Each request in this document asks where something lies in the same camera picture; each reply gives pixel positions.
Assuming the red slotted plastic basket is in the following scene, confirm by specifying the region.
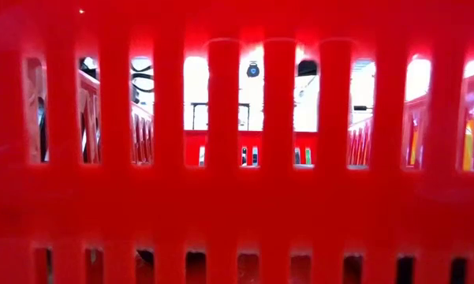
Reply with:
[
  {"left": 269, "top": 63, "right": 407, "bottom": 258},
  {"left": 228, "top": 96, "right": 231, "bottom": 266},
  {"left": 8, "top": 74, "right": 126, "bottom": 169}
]
[{"left": 0, "top": 0, "right": 474, "bottom": 284}]

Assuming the black slotted plastic basket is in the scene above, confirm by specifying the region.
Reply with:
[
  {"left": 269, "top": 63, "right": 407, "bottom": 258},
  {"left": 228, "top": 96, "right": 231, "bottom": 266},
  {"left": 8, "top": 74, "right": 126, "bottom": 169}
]
[{"left": 37, "top": 96, "right": 49, "bottom": 163}]

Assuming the yellow slotted plastic basket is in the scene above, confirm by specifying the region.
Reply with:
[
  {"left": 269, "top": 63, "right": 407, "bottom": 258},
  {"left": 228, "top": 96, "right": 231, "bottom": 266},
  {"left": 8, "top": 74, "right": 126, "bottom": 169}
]
[{"left": 408, "top": 118, "right": 474, "bottom": 173}]

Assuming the black frame background table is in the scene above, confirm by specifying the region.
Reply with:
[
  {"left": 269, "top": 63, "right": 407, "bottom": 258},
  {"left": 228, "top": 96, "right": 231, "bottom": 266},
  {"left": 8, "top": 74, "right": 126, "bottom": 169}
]
[{"left": 191, "top": 101, "right": 252, "bottom": 132}]

